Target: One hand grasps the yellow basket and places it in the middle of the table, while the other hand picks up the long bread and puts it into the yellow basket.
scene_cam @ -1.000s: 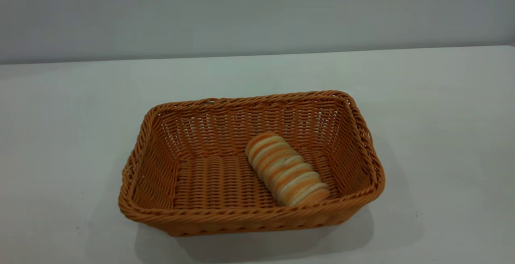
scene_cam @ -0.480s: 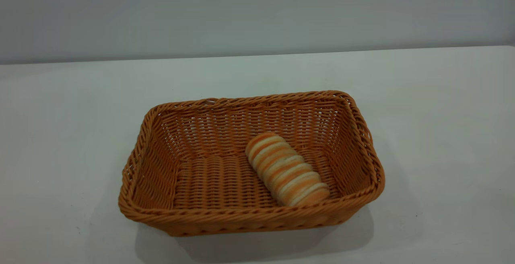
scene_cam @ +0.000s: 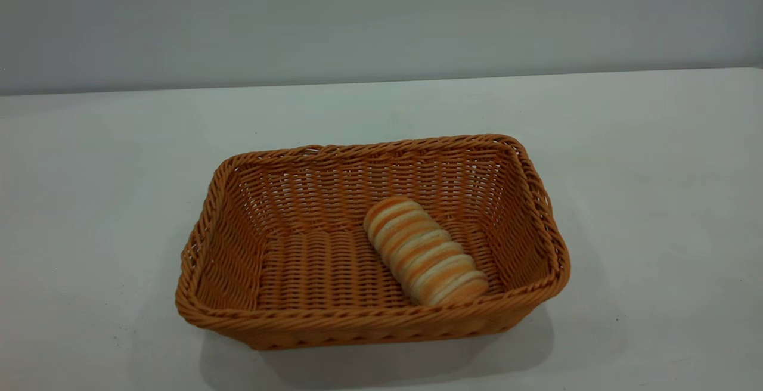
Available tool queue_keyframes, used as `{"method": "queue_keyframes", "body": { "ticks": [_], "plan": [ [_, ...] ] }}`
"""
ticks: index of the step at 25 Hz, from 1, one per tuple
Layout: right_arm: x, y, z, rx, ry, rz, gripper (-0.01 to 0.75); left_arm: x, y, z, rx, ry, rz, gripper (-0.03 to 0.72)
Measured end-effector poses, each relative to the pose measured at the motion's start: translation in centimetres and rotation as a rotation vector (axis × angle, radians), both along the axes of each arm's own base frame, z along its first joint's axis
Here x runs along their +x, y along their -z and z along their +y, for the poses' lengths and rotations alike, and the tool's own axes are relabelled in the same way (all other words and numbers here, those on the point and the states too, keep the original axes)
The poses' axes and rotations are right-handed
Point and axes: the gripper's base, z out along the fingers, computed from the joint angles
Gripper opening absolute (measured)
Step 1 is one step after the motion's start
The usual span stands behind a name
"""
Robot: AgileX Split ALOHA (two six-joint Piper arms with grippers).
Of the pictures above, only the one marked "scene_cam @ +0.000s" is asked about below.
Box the orange woven wicker basket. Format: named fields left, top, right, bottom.
left=175, top=134, right=571, bottom=351

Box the striped long bread roll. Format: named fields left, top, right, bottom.
left=363, top=195, right=489, bottom=306

